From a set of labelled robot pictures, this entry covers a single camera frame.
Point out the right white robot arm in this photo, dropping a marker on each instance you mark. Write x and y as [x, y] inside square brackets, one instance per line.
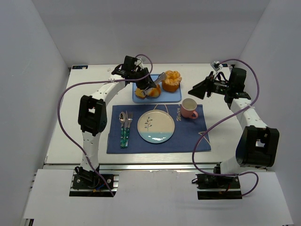
[257, 146]

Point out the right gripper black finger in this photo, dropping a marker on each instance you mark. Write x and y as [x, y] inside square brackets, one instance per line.
[202, 83]
[198, 92]

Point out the pink mug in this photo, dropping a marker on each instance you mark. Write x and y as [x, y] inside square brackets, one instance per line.
[188, 108]

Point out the fork with teal handle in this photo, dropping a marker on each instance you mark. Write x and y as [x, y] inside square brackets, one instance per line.
[130, 118]

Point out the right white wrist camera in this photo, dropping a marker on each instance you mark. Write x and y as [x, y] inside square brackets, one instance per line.
[216, 65]

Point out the knife with teal handle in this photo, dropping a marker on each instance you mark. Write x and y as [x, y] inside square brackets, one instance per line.
[125, 131]

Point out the left blue corner label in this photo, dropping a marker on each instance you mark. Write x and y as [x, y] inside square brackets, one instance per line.
[79, 67]

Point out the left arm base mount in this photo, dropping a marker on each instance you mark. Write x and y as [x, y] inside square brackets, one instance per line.
[88, 184]

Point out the glazed ring bread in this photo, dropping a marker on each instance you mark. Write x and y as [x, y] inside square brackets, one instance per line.
[158, 91]

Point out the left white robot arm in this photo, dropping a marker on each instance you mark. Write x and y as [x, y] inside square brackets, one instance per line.
[93, 115]

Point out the spoon with teal handle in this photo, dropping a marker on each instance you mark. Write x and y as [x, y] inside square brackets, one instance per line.
[122, 119]

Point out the light blue tray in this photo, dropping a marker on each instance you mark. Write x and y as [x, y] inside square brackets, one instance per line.
[165, 97]

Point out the aluminium front rail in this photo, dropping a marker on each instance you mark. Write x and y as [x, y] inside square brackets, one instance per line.
[119, 167]

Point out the orange round cake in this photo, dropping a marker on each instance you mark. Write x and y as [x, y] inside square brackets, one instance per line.
[172, 81]

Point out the blue cloth placemat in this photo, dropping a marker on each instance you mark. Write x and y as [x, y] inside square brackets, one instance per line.
[186, 133]

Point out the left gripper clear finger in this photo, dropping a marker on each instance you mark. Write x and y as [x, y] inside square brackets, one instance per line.
[151, 92]
[161, 77]

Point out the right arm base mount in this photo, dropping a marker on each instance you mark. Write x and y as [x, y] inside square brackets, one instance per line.
[213, 186]

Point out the white and blue plate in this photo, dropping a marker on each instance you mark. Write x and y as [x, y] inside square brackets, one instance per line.
[156, 126]

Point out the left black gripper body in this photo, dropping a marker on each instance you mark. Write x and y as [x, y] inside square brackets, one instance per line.
[144, 83]

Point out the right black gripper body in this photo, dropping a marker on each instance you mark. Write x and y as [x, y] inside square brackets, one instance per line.
[209, 86]

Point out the sliced loaf bread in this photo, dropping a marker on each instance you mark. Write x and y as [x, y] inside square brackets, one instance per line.
[139, 93]

